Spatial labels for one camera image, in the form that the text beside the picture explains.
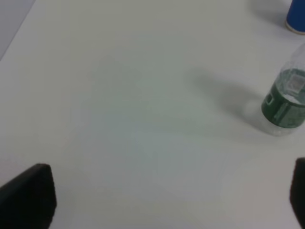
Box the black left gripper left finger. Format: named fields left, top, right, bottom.
left=0, top=164, right=57, bottom=229

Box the blue sleeved paper cup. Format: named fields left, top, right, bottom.
left=285, top=0, right=305, bottom=35

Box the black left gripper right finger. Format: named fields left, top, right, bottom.
left=290, top=157, right=305, bottom=229

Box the clear plastic bottle green label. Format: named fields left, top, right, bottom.
left=261, top=44, right=305, bottom=136

